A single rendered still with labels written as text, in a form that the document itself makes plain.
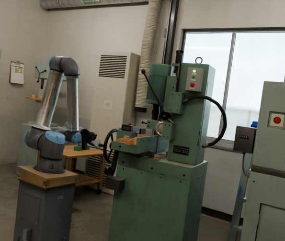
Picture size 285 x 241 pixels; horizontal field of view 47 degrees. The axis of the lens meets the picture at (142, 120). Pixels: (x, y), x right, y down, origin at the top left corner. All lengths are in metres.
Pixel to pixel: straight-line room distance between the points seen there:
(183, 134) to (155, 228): 0.70
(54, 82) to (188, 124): 1.05
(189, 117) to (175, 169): 0.39
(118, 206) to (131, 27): 2.69
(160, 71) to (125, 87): 1.61
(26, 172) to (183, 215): 1.12
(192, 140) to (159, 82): 0.51
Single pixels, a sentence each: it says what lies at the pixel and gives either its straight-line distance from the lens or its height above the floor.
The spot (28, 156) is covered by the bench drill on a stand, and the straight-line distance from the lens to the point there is 4.69.
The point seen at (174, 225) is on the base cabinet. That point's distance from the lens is 2.37.
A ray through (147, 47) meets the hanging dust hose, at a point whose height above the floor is 1.88.
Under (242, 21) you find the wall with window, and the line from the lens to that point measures 3.88.
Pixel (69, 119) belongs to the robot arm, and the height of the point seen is 1.00.
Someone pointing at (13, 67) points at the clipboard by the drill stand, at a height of 1.48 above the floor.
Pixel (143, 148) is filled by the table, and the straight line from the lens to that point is 2.34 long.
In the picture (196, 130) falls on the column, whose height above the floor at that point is 1.05.
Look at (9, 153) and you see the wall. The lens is 5.42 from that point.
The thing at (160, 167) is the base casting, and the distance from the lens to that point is 2.32.
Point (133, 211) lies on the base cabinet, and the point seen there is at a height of 0.40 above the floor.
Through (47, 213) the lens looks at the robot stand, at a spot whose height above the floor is 0.35.
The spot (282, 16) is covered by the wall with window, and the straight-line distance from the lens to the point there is 3.79.
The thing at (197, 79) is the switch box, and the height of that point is 1.40.
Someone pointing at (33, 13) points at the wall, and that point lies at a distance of 5.54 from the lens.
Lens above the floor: 1.19
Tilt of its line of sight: 3 degrees down
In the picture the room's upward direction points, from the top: 7 degrees clockwise
